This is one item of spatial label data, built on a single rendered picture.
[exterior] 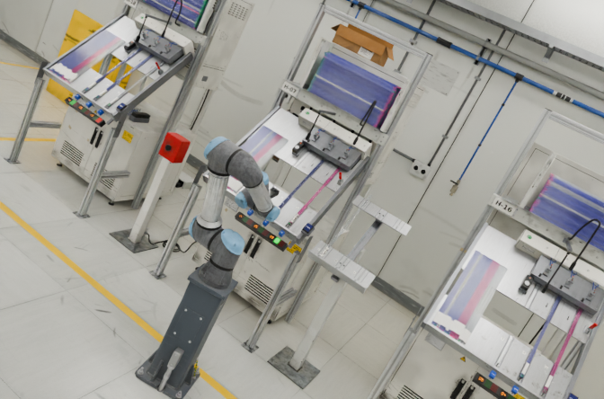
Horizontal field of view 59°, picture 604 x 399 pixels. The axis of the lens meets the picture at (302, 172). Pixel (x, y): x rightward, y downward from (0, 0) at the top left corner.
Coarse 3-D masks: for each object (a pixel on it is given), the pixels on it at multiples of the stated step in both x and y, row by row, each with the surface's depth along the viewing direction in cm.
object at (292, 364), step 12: (360, 252) 282; (336, 288) 288; (324, 300) 291; (336, 300) 291; (324, 312) 292; (312, 324) 295; (312, 336) 295; (288, 348) 317; (300, 348) 299; (276, 360) 300; (288, 360) 305; (300, 360) 299; (288, 372) 295; (300, 372) 300; (312, 372) 306; (300, 384) 291
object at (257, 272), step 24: (288, 192) 390; (264, 240) 328; (288, 240) 322; (312, 240) 321; (336, 240) 357; (240, 264) 336; (264, 264) 329; (312, 264) 336; (240, 288) 337; (264, 288) 330; (288, 288) 323; (312, 288) 370; (288, 312) 345
